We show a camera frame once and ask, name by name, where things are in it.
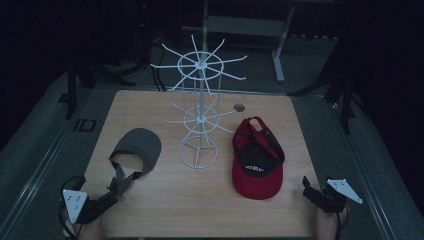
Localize black floor cables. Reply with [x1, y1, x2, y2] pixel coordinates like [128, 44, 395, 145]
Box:
[145, 39, 168, 93]

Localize black metal stand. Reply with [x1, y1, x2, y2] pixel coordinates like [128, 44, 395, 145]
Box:
[64, 54, 137, 120]
[287, 31, 366, 135]

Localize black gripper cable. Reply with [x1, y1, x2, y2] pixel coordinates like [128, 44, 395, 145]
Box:
[57, 175, 87, 238]
[335, 203, 352, 240]

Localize white wire hat rack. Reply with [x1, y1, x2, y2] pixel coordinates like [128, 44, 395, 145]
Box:
[149, 34, 248, 170]

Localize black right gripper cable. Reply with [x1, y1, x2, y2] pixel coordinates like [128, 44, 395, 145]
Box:
[335, 203, 352, 240]

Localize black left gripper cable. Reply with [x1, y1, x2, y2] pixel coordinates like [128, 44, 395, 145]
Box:
[57, 175, 87, 238]

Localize red baseball cap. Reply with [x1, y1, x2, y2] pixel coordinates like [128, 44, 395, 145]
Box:
[231, 116, 286, 201]

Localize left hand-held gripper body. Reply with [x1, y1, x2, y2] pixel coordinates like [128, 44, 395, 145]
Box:
[62, 189, 119, 225]

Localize black floor socket plate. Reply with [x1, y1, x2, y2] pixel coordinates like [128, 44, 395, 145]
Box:
[72, 117, 98, 133]

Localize person's right hand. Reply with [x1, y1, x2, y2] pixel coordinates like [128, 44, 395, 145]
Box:
[315, 204, 350, 240]

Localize grey sun visor hat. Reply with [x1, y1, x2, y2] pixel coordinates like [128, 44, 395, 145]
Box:
[108, 127, 163, 198]

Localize person's left hand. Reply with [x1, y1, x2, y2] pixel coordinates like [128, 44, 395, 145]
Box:
[64, 215, 104, 240]

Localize grey metal desk frame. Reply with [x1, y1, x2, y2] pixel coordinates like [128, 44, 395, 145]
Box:
[181, 0, 338, 84]

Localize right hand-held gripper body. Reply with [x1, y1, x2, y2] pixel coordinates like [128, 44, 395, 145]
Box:
[310, 178, 364, 215]

